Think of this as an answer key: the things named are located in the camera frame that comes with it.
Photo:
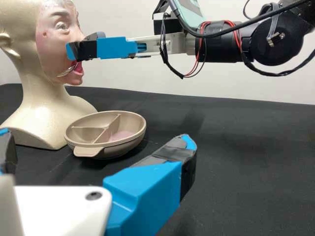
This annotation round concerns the right wrist camera phone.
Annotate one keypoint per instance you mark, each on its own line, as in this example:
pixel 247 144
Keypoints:
pixel 189 12

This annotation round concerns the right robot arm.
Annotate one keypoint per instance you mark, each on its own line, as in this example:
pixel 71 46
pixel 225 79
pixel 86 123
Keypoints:
pixel 270 41

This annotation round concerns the beige divided bowl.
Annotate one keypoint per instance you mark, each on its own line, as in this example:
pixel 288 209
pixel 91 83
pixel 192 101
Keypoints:
pixel 123 127

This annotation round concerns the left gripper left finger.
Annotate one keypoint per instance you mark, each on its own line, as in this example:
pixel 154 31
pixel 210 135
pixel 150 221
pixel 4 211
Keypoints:
pixel 7 152

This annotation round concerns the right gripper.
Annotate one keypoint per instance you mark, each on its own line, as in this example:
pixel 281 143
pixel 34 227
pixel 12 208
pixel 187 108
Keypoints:
pixel 174 44

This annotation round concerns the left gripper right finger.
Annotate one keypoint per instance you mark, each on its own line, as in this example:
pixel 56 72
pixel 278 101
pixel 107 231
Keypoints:
pixel 145 191

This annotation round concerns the dummy head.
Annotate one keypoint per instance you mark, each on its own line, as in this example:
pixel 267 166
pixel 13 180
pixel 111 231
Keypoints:
pixel 41 103

